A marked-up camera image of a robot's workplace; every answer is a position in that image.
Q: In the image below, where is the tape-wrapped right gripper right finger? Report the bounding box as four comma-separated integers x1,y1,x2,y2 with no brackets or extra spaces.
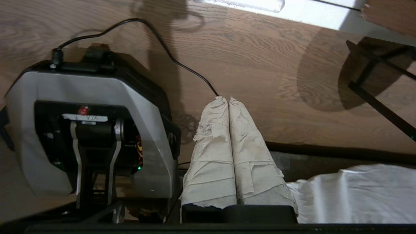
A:
228,96,299,216

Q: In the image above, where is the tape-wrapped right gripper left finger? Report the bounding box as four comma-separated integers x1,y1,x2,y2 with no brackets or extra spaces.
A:
180,96,238,224

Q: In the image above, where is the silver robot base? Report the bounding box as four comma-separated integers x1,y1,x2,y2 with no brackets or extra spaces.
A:
4,44,182,225

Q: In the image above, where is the white fabric sheet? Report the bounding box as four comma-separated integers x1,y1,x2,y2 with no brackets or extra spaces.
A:
286,163,416,225

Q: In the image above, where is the black robot torso column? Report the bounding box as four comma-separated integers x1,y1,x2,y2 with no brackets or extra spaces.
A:
69,119,125,210

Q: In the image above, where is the white paper label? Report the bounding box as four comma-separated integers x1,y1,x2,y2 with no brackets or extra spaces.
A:
61,113,109,125

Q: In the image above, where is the black floor stand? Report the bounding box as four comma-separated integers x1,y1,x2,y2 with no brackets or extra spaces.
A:
345,39,416,142

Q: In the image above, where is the white glossy low cabinet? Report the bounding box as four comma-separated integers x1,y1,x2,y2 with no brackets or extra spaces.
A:
198,0,368,32

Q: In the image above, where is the brown wooden side table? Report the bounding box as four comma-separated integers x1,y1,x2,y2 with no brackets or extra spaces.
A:
360,0,416,39

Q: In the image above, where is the black base power cable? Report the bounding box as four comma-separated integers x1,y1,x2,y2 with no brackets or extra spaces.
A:
50,18,220,97

